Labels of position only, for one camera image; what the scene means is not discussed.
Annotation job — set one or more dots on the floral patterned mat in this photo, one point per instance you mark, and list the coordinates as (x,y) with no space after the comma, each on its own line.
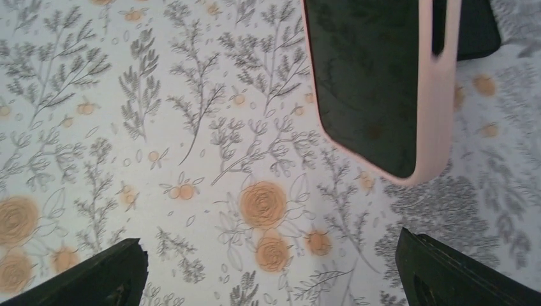
(192,126)

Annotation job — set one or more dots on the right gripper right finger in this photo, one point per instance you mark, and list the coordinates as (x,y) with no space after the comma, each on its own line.
(433,273)

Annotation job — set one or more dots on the black phone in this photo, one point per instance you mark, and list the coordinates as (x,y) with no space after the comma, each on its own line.
(478,31)
(365,61)

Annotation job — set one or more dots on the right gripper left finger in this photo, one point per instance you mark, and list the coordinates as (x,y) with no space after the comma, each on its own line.
(115,276)

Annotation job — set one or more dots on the black phone on mat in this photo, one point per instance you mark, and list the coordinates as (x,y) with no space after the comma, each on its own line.
(478,31)

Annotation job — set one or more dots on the pink phone case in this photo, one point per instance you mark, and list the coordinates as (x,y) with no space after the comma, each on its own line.
(435,96)

